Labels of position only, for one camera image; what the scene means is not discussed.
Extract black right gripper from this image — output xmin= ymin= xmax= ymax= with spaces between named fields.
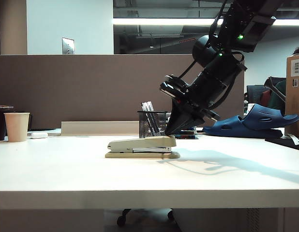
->
xmin=164 ymin=72 xmax=229 ymax=135

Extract beige desktop stapler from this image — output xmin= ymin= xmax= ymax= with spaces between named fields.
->
xmin=105 ymin=135 xmax=181 ymax=160

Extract black chair with grey armrest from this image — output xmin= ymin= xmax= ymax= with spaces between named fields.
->
xmin=264 ymin=76 xmax=287 ymax=102

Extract black camera cable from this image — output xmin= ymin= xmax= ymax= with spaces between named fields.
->
xmin=179 ymin=59 xmax=197 ymax=79

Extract white ceiling light strip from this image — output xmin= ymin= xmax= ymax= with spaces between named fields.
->
xmin=112 ymin=18 xmax=299 ymax=26

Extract black mesh pen holder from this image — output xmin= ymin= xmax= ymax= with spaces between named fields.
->
xmin=137 ymin=111 xmax=169 ymax=139

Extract green garment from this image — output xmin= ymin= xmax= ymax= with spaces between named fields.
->
xmin=268 ymin=81 xmax=287 ymax=115

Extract black mesh office chair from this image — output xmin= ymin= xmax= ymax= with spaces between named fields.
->
xmin=246 ymin=85 xmax=266 ymax=107

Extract black office chair base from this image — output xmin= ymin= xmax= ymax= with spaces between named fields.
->
xmin=116 ymin=208 xmax=176 ymax=228

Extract blue rubber slipper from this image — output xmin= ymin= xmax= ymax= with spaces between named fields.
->
xmin=240 ymin=104 xmax=299 ymax=131
xmin=202 ymin=115 xmax=282 ymax=139

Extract metal wall switch plate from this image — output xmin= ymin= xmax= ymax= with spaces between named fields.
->
xmin=61 ymin=37 xmax=75 ymax=56

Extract white plastic packet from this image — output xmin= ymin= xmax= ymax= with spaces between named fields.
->
xmin=286 ymin=133 xmax=299 ymax=146

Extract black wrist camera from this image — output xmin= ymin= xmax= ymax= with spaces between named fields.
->
xmin=160 ymin=74 xmax=190 ymax=100

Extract brown desk partition panel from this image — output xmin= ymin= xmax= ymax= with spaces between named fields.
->
xmin=0 ymin=54 xmax=245 ymax=136

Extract long beige cardboard box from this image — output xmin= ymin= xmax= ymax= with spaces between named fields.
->
xmin=60 ymin=121 xmax=140 ymax=136

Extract white earbud case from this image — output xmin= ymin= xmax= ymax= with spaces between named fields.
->
xmin=30 ymin=132 xmax=48 ymax=140

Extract beige paper cup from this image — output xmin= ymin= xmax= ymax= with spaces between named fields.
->
xmin=3 ymin=113 xmax=30 ymax=143

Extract brown cardboard box with labels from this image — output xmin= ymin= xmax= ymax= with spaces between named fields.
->
xmin=284 ymin=54 xmax=299 ymax=136

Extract black flat mat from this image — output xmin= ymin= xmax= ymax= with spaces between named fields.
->
xmin=265 ymin=131 xmax=299 ymax=152

